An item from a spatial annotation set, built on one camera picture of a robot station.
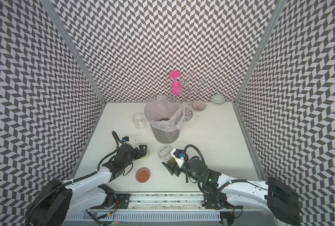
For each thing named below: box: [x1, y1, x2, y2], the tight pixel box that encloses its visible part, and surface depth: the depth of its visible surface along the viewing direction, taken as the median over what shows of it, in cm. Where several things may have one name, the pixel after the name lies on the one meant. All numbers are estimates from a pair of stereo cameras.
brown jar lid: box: [135, 167, 151, 184], surface depth 82 cm
